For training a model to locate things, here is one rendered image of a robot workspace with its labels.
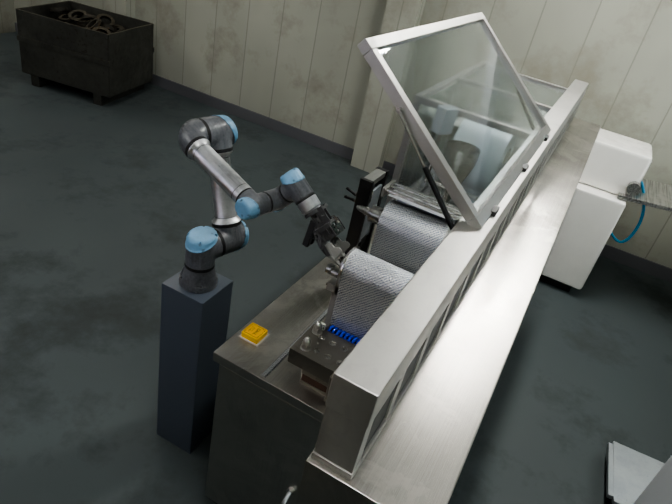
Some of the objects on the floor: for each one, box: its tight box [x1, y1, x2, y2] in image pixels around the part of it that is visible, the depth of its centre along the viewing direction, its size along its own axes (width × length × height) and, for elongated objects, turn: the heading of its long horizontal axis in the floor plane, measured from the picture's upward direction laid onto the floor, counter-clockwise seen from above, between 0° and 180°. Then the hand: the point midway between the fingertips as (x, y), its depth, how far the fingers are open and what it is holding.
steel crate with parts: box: [16, 1, 154, 106], centre depth 604 cm, size 120×102×80 cm
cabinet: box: [205, 365, 322, 504], centre depth 308 cm, size 252×64×86 cm, turn 135°
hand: (339, 261), depth 195 cm, fingers open, 3 cm apart
